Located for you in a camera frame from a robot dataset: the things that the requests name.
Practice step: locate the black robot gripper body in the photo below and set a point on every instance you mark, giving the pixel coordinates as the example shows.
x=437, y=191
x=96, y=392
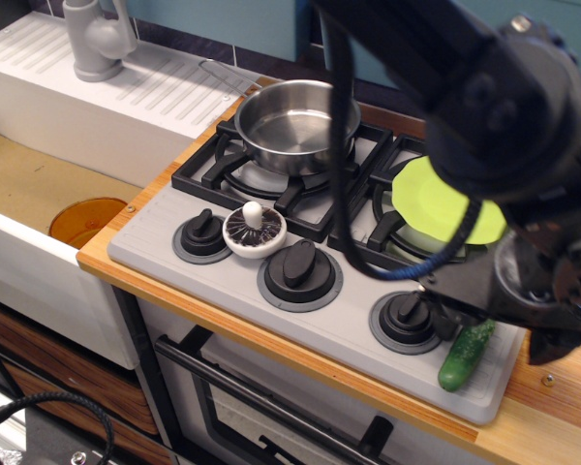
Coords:
x=514, y=284

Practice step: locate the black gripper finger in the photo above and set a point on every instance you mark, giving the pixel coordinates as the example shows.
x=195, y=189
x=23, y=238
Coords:
x=548, y=345
x=445, y=322

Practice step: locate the green toy pickle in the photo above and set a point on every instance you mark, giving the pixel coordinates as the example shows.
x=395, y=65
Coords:
x=465, y=355

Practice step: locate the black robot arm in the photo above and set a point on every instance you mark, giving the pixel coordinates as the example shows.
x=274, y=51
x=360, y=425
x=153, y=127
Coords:
x=503, y=128

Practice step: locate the black right stove knob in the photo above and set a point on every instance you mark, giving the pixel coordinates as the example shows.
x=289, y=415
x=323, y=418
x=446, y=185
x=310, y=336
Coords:
x=403, y=324

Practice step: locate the black stove knob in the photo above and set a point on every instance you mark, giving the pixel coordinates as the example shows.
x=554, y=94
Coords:
x=300, y=278
x=403, y=324
x=199, y=240

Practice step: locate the grey toy stove top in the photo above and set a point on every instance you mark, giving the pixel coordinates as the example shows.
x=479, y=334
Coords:
x=340, y=330

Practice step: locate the lime green plate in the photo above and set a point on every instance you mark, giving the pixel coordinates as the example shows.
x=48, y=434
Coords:
x=430, y=206

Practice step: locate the black middle stove knob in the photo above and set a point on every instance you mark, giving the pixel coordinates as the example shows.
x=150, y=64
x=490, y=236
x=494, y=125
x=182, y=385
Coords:
x=300, y=278

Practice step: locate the white brown toy mushroom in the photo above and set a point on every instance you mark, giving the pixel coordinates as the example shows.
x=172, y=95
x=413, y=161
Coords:
x=254, y=231

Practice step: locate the stainless steel pot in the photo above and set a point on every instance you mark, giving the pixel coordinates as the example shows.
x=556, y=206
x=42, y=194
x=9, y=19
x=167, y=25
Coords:
x=285, y=126

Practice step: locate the black left stove knob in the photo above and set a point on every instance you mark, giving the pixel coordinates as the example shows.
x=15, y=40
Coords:
x=199, y=240

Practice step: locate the black right burner grate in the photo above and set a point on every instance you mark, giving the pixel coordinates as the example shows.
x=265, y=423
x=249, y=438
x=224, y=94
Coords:
x=379, y=232

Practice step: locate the black burner grate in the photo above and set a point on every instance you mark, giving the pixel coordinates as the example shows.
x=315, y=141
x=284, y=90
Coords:
x=379, y=232
x=221, y=174

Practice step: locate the black left burner grate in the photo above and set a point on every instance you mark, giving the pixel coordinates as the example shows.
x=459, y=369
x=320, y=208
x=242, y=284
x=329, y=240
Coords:
x=221, y=174

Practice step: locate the orange plastic sink drain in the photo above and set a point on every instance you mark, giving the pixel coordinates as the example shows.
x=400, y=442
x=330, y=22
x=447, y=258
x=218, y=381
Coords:
x=81, y=221

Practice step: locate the wooden drawer front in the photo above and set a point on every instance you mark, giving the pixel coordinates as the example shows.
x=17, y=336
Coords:
x=35, y=359

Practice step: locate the white toy sink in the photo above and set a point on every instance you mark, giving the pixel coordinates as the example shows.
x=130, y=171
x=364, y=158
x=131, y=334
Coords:
x=76, y=136

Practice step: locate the grey toy faucet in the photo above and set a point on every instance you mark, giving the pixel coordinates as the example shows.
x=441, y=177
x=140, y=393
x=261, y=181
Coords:
x=98, y=44

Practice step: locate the oven door with black handle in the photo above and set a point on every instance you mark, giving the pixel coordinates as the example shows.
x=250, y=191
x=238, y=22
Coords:
x=259, y=412

